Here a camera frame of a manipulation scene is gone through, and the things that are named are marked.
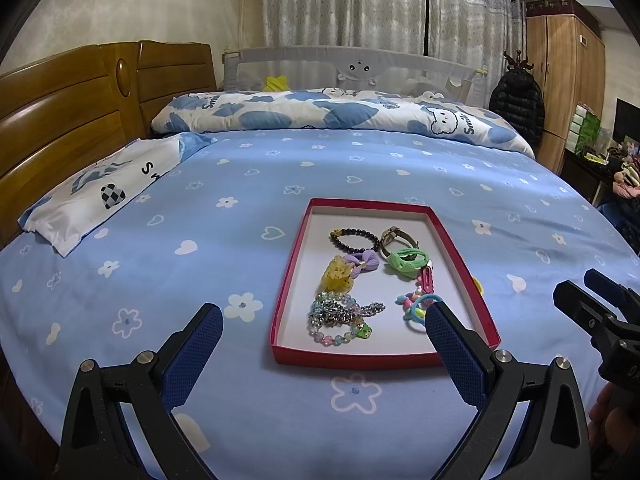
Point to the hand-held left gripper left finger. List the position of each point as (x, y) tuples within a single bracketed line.
[(195, 355)]

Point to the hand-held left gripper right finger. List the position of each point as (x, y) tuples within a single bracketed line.
[(455, 355)]

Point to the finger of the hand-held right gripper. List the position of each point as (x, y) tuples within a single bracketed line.
[(615, 292), (585, 310)]

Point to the pink hair clip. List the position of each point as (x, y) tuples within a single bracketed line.
[(426, 280)]

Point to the yellow hair claw clip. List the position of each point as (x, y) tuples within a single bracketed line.
[(337, 275)]

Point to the red cardboard tray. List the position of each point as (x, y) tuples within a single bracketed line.
[(350, 215)]

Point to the person's right hand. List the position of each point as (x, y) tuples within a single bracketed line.
[(600, 412)]

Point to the pink cloth pile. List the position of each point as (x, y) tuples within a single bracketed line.
[(627, 185)]

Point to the dark desk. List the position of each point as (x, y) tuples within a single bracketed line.
[(585, 170)]

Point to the blue flower bed sheet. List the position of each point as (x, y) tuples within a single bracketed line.
[(200, 220)]

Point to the gold wrist watch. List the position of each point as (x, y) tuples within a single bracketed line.
[(387, 237)]

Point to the green packet stack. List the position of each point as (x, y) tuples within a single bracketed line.
[(585, 127)]

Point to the black monitor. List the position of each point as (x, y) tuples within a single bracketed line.
[(629, 117)]

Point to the white printed pillow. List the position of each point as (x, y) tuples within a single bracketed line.
[(100, 180)]

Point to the black puffer jacket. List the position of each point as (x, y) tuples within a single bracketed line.
[(517, 105)]

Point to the wooden wardrobe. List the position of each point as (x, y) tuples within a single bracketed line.
[(560, 85)]

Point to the dark coat rack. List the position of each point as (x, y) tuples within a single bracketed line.
[(518, 60)]

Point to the blue and white quilt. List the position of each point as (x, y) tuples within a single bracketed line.
[(300, 115)]

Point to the wooden headboard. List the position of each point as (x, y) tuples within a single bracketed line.
[(50, 120)]

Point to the yellow soft toy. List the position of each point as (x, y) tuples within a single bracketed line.
[(276, 84)]

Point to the dark storage box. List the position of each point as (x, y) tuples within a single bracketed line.
[(560, 7)]

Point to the grey patterned curtain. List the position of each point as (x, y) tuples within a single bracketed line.
[(340, 5), (475, 15)]

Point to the grey bed rail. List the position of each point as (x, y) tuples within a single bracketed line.
[(300, 60)]

